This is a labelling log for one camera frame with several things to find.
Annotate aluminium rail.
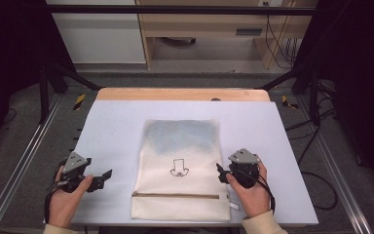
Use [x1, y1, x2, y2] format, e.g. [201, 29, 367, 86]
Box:
[295, 95, 373, 234]
[0, 93, 63, 234]

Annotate cream mesh laundry bag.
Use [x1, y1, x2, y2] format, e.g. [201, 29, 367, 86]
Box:
[130, 118, 241, 222]

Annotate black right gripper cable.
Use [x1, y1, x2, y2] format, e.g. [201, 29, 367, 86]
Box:
[240, 169, 277, 215]

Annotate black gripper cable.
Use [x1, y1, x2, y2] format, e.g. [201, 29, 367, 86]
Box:
[240, 169, 277, 215]
[44, 161, 67, 225]

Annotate black horizontal frame bar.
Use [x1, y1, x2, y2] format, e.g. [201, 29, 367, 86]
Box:
[44, 4, 319, 17]

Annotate black curtain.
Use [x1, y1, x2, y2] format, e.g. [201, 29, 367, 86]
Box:
[0, 0, 77, 157]
[293, 0, 374, 199]

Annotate white table mat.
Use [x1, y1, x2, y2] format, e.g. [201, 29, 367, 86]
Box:
[43, 99, 319, 227]

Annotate person's left hand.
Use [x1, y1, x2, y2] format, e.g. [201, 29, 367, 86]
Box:
[48, 165, 94, 229]

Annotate person's right hand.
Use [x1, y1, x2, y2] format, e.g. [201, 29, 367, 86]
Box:
[225, 161, 271, 218]

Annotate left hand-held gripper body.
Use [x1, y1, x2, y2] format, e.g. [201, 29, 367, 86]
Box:
[57, 150, 96, 193]

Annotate wooden table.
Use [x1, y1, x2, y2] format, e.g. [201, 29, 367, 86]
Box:
[95, 87, 272, 102]

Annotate black metal stand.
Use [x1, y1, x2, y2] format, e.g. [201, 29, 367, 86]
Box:
[38, 62, 102, 125]
[258, 60, 323, 127]

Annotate grey desk label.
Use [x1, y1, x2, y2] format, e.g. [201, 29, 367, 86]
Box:
[235, 27, 263, 36]

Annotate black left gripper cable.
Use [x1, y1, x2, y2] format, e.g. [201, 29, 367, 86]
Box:
[44, 161, 67, 225]

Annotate light wooden desk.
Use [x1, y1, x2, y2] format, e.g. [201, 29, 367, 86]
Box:
[135, 0, 319, 70]

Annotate white cabinet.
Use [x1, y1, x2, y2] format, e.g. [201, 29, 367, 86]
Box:
[46, 0, 147, 64]

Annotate yellow black tape strip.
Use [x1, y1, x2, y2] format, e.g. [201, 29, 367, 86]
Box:
[280, 95, 300, 110]
[73, 94, 87, 111]

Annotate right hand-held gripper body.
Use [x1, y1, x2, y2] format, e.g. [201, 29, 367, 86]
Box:
[228, 147, 261, 190]

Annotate black floor cable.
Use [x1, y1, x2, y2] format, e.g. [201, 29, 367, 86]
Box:
[284, 106, 339, 212]

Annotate black hanging cables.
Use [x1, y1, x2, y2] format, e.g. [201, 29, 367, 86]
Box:
[265, 14, 299, 70]

